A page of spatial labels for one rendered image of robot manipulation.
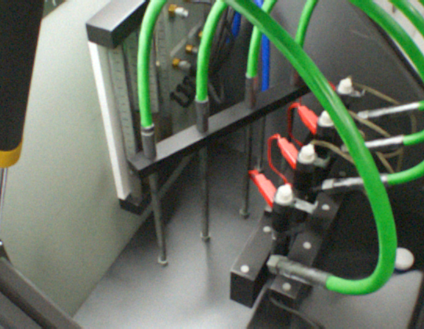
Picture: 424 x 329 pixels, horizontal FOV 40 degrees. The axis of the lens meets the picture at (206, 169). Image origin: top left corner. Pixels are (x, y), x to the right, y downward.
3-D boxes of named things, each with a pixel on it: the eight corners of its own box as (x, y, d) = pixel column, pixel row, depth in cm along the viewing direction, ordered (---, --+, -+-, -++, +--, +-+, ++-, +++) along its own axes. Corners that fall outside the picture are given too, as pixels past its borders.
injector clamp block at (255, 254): (285, 348, 90) (295, 298, 79) (228, 322, 93) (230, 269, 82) (353, 199, 110) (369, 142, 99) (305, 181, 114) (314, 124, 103)
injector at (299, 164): (309, 261, 92) (327, 171, 77) (280, 249, 94) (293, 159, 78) (316, 248, 94) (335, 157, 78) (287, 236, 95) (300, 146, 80)
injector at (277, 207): (290, 301, 87) (306, 214, 72) (260, 287, 89) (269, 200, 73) (297, 287, 89) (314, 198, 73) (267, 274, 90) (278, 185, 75)
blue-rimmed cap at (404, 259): (408, 274, 99) (410, 269, 98) (385, 265, 100) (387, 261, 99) (414, 257, 101) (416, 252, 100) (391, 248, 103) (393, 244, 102)
